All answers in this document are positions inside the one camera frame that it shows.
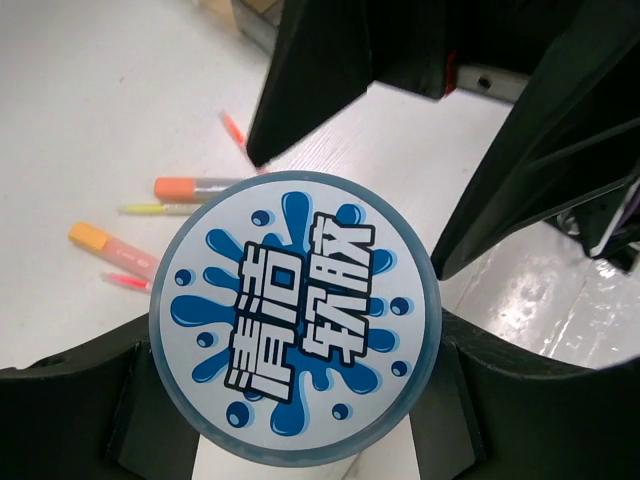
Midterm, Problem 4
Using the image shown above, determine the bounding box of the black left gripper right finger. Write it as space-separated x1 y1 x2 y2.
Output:
349 309 640 480

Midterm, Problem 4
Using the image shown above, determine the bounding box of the orange-capped clear highlighter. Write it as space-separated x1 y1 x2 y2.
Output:
153 177 241 203

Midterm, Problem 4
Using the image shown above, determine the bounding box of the thin pink pen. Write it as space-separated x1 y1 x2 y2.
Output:
101 272 152 294

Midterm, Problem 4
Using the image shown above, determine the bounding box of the thin orange pen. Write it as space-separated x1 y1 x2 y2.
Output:
220 111 268 175

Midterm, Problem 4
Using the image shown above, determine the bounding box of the yellow-capped pink highlighter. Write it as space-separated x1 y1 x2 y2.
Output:
68 222 159 282

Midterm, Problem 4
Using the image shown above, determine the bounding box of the tiered acrylic organizer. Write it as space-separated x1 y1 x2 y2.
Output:
193 0 284 55

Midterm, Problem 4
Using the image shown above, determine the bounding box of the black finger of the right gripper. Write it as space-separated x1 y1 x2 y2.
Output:
431 1 639 280

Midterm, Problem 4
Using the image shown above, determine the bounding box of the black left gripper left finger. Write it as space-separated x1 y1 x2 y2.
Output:
1 316 199 479

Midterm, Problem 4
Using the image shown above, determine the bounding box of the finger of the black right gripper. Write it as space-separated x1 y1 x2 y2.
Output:
246 1 450 167

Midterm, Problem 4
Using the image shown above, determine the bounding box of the thin yellow pen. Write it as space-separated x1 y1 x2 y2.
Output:
118 203 201 217

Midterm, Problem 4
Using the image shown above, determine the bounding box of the blue round putty jar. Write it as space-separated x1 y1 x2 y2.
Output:
149 171 442 467

